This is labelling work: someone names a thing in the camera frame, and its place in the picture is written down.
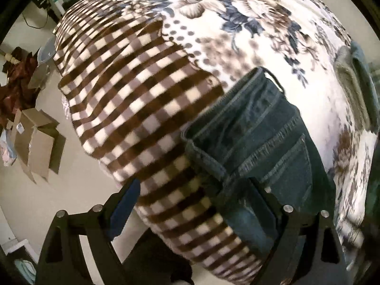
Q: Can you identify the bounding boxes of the flattened cardboard box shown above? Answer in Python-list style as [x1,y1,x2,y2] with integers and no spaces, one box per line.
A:
[6,108,67,185]

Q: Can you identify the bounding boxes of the grey green folded cloth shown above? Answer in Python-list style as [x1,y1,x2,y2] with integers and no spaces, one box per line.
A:
[334,41,380,133]

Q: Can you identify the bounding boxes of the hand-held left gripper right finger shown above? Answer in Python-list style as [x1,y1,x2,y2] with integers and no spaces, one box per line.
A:
[249,177,348,285]

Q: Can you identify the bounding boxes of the dark red cloth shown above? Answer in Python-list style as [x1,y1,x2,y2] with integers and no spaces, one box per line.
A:
[0,47,39,129]

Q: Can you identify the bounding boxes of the checkered floral printed blanket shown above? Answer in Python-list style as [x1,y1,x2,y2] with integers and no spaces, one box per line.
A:
[53,0,379,276]

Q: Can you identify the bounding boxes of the dark blue jeans pants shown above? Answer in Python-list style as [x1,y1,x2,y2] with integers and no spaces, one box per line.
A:
[180,67,336,262]

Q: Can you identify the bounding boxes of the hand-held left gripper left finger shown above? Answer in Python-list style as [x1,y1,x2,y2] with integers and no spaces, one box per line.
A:
[35,178,142,285]

